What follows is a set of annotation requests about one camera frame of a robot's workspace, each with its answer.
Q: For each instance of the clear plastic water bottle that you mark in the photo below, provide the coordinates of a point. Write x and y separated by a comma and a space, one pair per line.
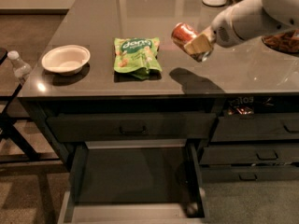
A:
21, 69

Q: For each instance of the open drawer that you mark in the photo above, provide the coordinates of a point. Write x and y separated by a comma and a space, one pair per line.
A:
135, 182
257, 127

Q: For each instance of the dark counter cabinet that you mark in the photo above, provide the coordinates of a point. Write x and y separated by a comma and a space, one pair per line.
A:
183, 85

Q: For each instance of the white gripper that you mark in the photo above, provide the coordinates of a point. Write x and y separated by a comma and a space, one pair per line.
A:
221, 32

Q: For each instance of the top left drawer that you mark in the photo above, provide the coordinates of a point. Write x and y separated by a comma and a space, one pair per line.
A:
130, 126

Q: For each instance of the snack packets in drawer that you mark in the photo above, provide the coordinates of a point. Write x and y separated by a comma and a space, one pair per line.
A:
247, 105

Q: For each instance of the middle right drawer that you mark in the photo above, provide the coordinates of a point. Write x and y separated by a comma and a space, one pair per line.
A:
249, 154

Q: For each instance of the white paper bowl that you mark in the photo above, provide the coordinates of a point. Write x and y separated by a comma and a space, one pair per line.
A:
66, 60

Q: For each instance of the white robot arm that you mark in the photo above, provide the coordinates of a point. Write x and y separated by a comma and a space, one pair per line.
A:
242, 22

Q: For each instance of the black side table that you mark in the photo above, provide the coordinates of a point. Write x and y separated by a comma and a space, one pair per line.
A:
9, 131

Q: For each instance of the top right open drawer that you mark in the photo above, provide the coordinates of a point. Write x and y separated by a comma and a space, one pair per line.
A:
257, 127

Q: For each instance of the glass jar of nuts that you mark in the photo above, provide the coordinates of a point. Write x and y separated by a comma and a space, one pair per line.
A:
286, 42

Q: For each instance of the open middle drawer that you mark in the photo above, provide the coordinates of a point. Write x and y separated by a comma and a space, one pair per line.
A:
135, 182

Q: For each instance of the green snack bag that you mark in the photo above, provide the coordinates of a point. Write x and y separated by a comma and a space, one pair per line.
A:
137, 56

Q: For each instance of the red coke can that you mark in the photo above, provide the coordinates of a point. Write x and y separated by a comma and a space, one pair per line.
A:
182, 34

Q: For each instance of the bottom right drawer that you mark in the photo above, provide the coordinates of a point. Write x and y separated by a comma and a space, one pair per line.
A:
256, 173

